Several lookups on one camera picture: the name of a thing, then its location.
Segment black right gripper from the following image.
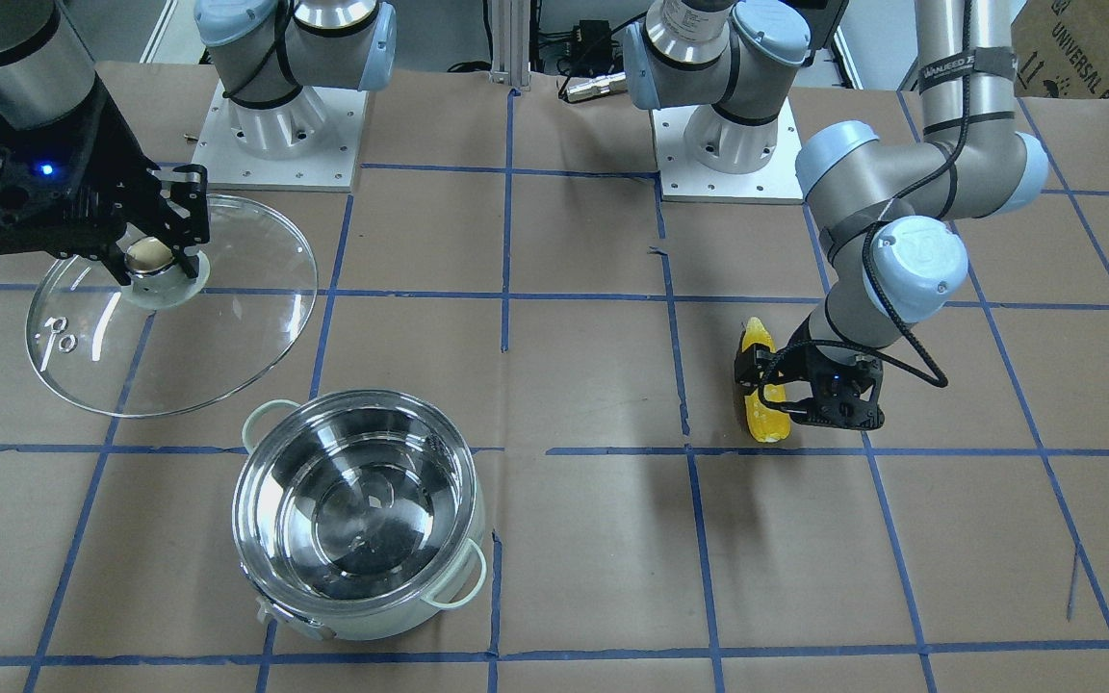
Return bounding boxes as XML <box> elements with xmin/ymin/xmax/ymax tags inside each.
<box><xmin>0</xmin><ymin>77</ymin><xmax>210</xmax><ymax>286</ymax></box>

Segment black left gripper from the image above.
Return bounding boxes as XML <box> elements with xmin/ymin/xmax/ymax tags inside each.
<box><xmin>734</xmin><ymin>343</ymin><xmax>885</xmax><ymax>430</ymax></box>

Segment yellow corn cob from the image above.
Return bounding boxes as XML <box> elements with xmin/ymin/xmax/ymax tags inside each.
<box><xmin>735</xmin><ymin>317</ymin><xmax>791</xmax><ymax>444</ymax></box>

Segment glass pot lid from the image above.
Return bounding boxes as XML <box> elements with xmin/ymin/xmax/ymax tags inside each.
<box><xmin>26</xmin><ymin>194</ymin><xmax>318</xmax><ymax>420</ymax></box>

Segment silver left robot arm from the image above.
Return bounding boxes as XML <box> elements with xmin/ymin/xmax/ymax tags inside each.
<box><xmin>621</xmin><ymin>1</ymin><xmax>1048</xmax><ymax>444</ymax></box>

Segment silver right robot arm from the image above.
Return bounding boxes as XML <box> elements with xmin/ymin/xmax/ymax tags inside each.
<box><xmin>0</xmin><ymin>1</ymin><xmax>397</xmax><ymax>288</ymax></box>

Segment pale green steel pot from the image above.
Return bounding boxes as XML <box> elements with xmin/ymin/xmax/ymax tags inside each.
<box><xmin>232</xmin><ymin>390</ymin><xmax>489</xmax><ymax>641</ymax></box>

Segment cardboard box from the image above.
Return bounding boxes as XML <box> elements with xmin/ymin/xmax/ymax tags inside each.
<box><xmin>1013</xmin><ymin>1</ymin><xmax>1109</xmax><ymax>98</ymax></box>

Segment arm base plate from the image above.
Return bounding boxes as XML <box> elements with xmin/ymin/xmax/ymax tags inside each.
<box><xmin>191</xmin><ymin>85</ymin><xmax>369</xmax><ymax>193</ymax></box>
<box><xmin>650</xmin><ymin>101</ymin><xmax>804</xmax><ymax>205</ymax></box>

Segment aluminium frame post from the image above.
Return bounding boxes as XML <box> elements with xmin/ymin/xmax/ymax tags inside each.
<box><xmin>487</xmin><ymin>0</ymin><xmax>532</xmax><ymax>91</ymax></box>

